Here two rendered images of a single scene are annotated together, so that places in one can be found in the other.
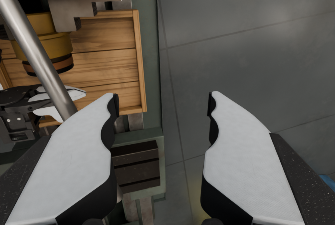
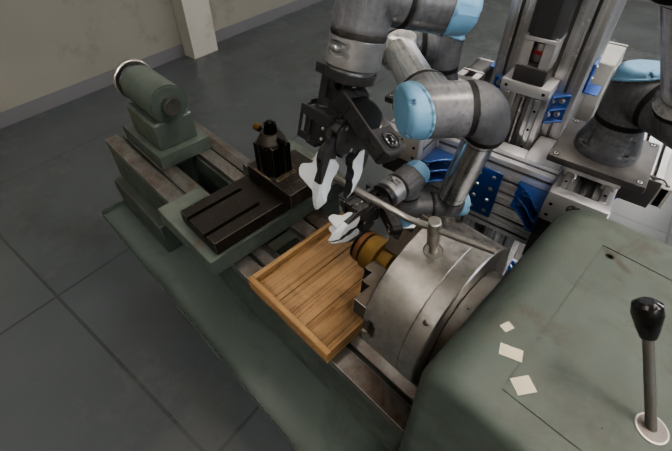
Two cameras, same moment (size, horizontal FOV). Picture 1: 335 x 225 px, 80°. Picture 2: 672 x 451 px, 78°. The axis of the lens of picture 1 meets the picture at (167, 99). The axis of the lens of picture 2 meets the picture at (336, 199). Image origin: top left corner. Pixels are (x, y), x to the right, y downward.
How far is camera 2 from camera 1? 0.57 m
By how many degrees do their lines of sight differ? 44
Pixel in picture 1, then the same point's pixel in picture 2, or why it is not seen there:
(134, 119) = (250, 267)
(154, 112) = (200, 315)
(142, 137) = (234, 251)
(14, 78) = not seen: hidden behind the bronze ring
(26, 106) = (359, 211)
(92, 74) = (323, 281)
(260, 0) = not seen: outside the picture
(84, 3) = (372, 283)
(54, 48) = (369, 249)
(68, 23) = (372, 268)
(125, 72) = (296, 301)
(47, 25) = (380, 259)
